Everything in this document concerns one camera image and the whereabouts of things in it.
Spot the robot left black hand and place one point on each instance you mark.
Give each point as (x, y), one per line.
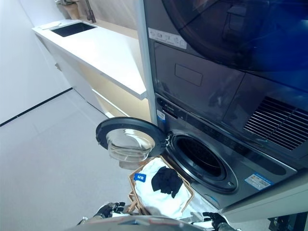
(109, 208)

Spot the robot right black hand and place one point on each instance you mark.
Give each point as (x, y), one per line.
(216, 220)

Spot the black garment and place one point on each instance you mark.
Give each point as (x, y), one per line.
(166, 180)

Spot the blue basket label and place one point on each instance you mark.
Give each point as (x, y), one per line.
(140, 177)

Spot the dark grey washing machine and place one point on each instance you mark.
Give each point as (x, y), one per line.
(252, 154)

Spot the round glass washing machine door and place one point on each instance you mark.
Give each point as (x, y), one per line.
(144, 127)

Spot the robot grey torso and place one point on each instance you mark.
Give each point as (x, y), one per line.
(125, 222)

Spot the blue white energy label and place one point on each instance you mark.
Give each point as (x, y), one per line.
(257, 181)

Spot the white appliance base plinth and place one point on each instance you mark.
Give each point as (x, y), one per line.
(276, 199)

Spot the small blue washer sticker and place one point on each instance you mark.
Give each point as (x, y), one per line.
(161, 116)

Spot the dark grey stacked dryer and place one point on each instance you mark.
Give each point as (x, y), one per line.
(204, 79)

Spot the white counter cabinet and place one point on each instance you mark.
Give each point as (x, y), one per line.
(101, 53)

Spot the white dryer instruction sticker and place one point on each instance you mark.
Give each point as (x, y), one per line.
(166, 37)

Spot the black recessed sink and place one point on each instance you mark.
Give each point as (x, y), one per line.
(72, 29)

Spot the metal sink faucet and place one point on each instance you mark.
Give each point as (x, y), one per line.
(90, 12)

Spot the beige plant pot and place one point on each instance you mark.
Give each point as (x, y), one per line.
(73, 9)

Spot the wooden frame white laundry basket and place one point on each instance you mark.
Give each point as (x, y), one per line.
(149, 192)

